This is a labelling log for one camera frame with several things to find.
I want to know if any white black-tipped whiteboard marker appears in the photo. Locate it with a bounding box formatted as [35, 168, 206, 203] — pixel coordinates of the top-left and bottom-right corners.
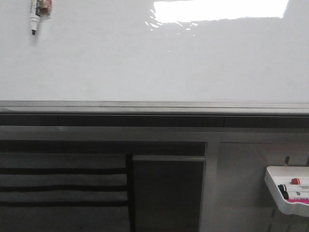
[30, 0, 53, 35]

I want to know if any large white whiteboard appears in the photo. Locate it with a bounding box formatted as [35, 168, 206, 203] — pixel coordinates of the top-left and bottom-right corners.
[0, 0, 309, 115]

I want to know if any dark grey cabinet door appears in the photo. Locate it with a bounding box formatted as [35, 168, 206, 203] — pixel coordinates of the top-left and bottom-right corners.
[133, 155, 206, 232]

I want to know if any grey slatted drawer unit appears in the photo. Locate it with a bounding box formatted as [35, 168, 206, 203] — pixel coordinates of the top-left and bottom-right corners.
[0, 153, 135, 232]

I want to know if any black-capped marker upper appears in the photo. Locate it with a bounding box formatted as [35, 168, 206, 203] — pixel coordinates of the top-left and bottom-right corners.
[277, 184, 309, 191]

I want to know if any black-capped marker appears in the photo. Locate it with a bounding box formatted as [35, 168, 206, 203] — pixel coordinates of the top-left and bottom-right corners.
[281, 190, 309, 200]
[277, 184, 309, 191]

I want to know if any black-capped marker lower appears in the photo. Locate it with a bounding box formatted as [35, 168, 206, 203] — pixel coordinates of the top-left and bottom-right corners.
[281, 190, 309, 200]

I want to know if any red-capped marker in tray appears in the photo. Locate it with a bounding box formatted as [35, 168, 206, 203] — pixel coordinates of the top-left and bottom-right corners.
[291, 177, 309, 185]

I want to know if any white plastic marker tray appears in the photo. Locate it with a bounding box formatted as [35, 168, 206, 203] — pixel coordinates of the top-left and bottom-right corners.
[265, 166, 309, 217]

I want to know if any pink eraser in tray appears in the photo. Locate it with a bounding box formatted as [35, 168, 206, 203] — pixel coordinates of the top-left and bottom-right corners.
[287, 199, 309, 204]

